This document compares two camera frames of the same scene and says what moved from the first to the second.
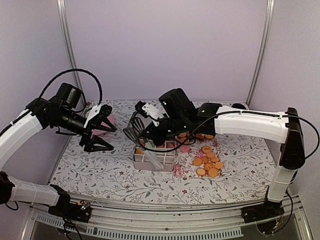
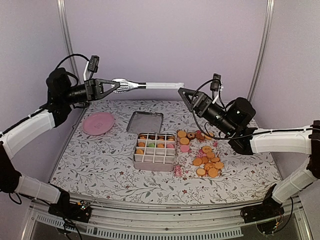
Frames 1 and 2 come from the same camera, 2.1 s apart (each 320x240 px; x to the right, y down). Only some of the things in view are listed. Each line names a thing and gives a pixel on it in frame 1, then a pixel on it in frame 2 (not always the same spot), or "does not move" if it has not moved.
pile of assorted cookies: (198, 155) does not move
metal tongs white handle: (134, 131) -> (123, 85)
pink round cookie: (170, 145) does not move
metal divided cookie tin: (166, 155) does not move
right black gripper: (157, 140) -> (200, 104)
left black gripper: (89, 142) -> (94, 88)
